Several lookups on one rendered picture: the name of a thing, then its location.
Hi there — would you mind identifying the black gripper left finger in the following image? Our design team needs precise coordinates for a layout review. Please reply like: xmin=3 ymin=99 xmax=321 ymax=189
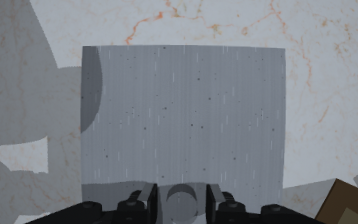
xmin=25 ymin=183 xmax=158 ymax=224

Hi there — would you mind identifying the brown cardboard box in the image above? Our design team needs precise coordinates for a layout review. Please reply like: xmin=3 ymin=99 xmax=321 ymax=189
xmin=314 ymin=178 xmax=358 ymax=224

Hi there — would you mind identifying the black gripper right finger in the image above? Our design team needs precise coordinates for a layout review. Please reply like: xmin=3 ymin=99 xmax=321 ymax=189
xmin=206 ymin=184 xmax=325 ymax=224

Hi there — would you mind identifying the grey metal lid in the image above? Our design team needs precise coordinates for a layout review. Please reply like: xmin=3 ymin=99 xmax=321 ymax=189
xmin=80 ymin=45 xmax=286 ymax=224

